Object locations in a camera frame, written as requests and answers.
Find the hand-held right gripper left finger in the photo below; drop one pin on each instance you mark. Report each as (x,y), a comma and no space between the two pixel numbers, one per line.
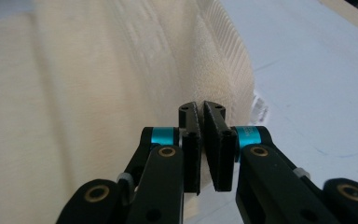
(191,149)

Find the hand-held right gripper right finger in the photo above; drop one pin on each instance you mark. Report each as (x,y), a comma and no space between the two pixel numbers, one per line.
(220,149)

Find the cream terry towel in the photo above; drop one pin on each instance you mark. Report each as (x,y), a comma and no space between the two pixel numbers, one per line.
(90,93)

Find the white foam grid mat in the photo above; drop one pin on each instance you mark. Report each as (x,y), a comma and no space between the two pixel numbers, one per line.
(307,93)

